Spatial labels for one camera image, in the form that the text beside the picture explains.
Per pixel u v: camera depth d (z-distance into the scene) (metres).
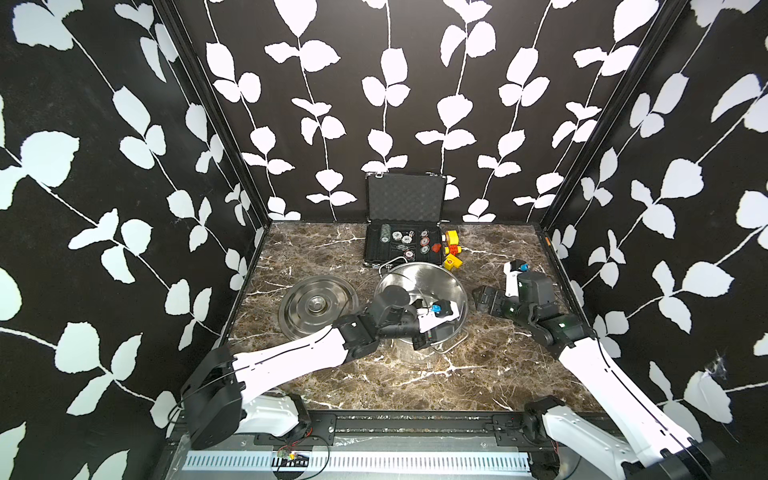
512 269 0.71
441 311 0.57
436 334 0.60
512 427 0.73
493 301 0.69
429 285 0.82
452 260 1.07
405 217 1.14
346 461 0.70
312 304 0.95
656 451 0.39
